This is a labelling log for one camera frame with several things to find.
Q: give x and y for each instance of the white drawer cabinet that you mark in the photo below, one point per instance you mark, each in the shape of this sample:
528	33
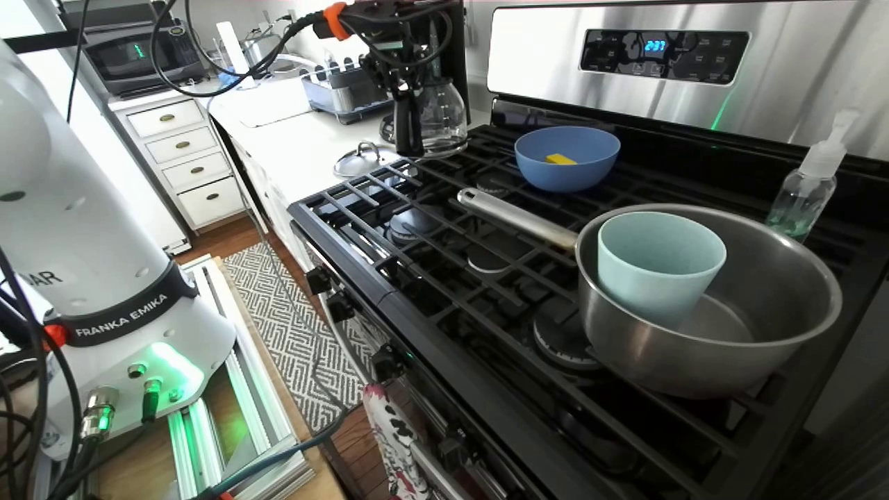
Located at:
189	162

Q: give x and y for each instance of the black coffee maker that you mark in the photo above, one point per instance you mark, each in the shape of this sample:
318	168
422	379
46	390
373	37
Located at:
454	44

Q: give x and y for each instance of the stainless steel saucepan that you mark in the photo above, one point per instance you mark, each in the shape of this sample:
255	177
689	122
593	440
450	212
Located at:
740	333

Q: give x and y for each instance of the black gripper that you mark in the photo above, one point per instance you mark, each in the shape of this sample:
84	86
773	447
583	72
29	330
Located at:
391	30

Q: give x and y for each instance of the silver toaster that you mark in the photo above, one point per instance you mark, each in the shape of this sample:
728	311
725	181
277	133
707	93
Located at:
343	88

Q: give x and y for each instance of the light teal cup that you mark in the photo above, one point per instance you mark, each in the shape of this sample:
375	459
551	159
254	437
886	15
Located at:
653	268

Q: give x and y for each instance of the small yellow item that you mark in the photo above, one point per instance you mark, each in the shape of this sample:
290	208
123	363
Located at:
562	159

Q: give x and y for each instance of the grey patterned rug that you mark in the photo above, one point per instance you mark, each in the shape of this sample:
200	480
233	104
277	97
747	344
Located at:
296	337

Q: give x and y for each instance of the black microwave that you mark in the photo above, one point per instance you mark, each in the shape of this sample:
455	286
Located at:
140	56

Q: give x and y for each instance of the aluminium frame rails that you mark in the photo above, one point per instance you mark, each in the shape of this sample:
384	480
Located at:
246	406

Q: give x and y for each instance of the black gas stove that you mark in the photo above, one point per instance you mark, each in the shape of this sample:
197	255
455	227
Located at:
482	305

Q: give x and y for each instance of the steel pot lid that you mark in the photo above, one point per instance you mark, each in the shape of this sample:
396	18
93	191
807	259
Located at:
361	159

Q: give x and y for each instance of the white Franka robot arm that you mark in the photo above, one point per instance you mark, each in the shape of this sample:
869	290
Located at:
84	250

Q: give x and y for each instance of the red patterned oven towel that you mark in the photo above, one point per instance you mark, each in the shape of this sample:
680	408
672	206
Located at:
391	447

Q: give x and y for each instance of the blue bowl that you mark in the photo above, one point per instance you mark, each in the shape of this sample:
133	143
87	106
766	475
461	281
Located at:
566	170

